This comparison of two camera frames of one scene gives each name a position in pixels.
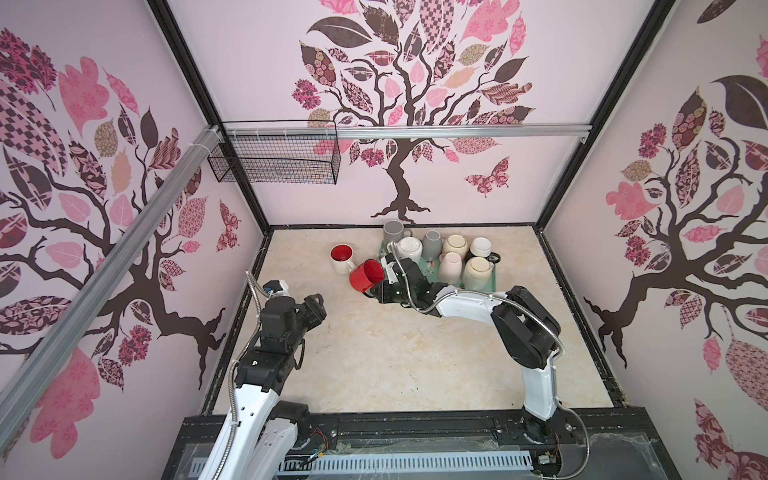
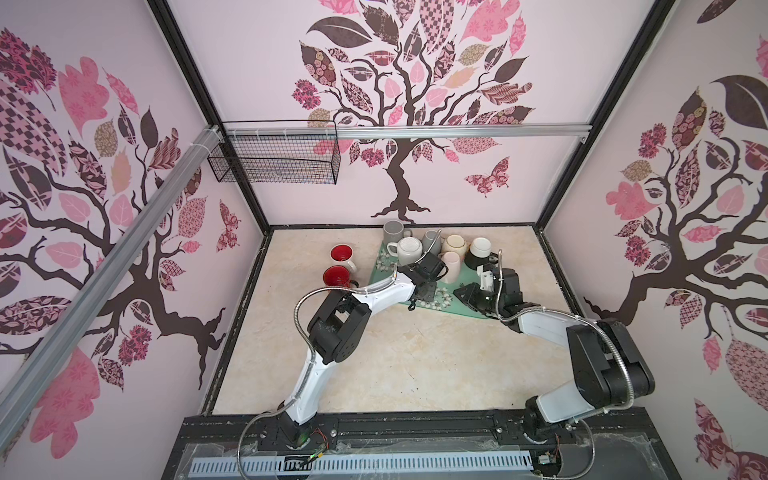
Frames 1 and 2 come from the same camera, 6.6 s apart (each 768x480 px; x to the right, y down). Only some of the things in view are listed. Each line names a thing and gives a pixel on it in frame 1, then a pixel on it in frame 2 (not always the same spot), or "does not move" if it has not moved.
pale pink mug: (450, 267) does not move
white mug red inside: (340, 256) does not move
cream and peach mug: (456, 243) does not move
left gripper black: (314, 311) -> (431, 292)
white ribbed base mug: (407, 247) does not move
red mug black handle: (364, 276) -> (338, 276)
